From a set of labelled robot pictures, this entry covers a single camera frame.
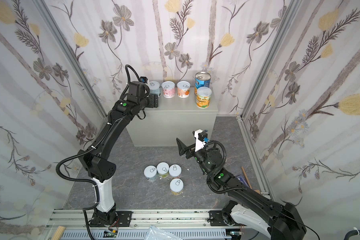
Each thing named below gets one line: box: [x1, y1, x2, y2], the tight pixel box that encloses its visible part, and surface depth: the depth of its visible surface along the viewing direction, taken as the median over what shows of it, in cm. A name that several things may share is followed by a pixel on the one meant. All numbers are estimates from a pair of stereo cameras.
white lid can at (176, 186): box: [169, 178, 184, 196], surface depth 82 cm
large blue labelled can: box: [194, 71, 212, 96], surface depth 78 cm
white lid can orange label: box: [176, 80, 191, 99], surface depth 82 cm
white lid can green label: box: [156, 162, 170, 179], surface depth 88 cm
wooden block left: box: [51, 226, 67, 240], surface depth 71 cm
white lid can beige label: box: [168, 163, 182, 179], surface depth 87 cm
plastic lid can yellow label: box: [196, 86, 212, 109], surface depth 75 cm
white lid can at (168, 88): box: [161, 81, 176, 99], surface depth 82 cm
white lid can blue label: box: [143, 165, 158, 182], surface depth 87 cm
